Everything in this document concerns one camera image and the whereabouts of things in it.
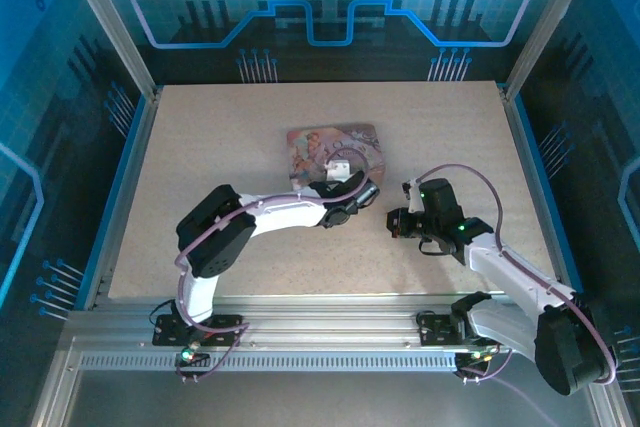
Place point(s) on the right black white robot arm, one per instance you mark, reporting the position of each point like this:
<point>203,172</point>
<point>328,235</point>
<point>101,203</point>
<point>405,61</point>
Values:
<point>515,272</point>

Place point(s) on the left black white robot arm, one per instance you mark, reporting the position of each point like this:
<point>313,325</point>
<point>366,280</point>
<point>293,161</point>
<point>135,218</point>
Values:
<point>280,214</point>

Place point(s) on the blue table edge strip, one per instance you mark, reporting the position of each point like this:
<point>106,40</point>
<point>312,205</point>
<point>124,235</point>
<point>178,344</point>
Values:
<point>546,187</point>
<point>119,187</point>

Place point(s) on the small LED circuit board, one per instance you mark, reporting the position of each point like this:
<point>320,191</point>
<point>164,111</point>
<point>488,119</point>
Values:
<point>475,357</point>
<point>189,356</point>

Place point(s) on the grey metal panel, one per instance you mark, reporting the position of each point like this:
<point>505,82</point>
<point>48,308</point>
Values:
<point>320,397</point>

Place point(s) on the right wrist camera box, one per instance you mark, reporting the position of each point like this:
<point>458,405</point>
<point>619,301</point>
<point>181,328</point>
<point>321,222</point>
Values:
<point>415,199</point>

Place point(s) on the aluminium table side rail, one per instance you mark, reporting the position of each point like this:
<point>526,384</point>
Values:
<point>534,187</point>
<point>129,187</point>

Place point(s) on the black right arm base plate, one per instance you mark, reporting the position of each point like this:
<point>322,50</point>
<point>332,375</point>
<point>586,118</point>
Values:
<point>435,329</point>

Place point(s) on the aluminium mounting rail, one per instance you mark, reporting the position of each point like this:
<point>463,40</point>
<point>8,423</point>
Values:
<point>330,322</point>

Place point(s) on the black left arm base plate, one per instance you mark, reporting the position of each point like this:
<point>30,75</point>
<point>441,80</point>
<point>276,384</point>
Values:
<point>167,334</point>

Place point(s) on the aluminium frame post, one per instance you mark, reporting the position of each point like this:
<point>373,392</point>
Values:
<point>550,22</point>
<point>107,22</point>

